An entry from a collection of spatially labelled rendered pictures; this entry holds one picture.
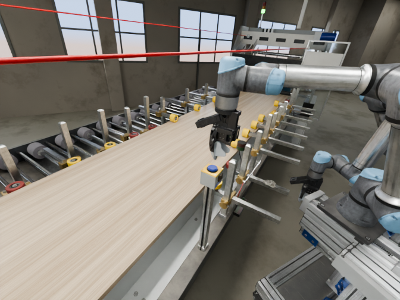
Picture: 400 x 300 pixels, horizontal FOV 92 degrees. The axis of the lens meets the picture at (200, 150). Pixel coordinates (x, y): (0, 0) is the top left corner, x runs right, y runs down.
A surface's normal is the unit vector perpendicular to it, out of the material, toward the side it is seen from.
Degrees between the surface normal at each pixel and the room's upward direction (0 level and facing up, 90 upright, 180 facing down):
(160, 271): 0
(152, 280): 0
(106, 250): 0
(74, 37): 90
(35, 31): 90
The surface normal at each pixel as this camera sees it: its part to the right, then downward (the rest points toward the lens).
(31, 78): 0.47, 0.48
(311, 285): 0.07, -0.86
